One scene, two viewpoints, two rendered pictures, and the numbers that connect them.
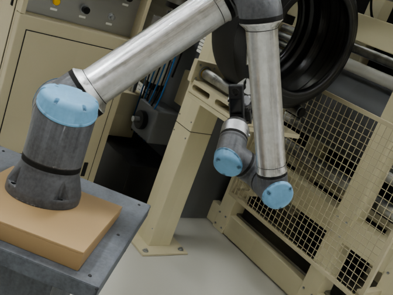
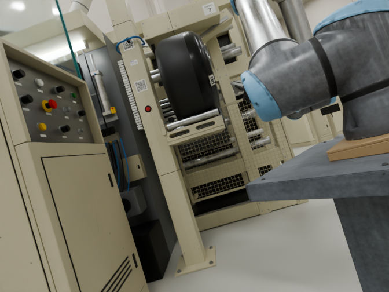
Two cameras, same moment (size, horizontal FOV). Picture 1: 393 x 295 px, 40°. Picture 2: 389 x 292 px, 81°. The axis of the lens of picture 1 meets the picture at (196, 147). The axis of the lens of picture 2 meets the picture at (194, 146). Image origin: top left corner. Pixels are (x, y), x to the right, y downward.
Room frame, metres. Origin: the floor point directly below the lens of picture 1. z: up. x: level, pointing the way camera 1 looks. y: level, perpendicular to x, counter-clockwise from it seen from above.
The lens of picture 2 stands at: (1.22, 0.99, 0.71)
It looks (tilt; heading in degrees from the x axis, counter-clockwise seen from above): 1 degrees up; 315
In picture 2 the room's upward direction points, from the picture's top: 17 degrees counter-clockwise
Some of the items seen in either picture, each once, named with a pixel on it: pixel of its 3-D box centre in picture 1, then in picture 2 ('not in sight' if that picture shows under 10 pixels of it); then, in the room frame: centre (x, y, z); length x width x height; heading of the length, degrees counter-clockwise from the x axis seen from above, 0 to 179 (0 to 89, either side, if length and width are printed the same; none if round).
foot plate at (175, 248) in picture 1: (152, 238); (195, 259); (2.46, 0.04, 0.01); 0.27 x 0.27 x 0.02; 41
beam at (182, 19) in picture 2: not in sight; (181, 26); (2.38, -0.44, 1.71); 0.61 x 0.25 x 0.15; 41
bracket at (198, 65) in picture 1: (227, 78); (168, 129); (2.41, -0.02, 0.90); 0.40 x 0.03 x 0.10; 131
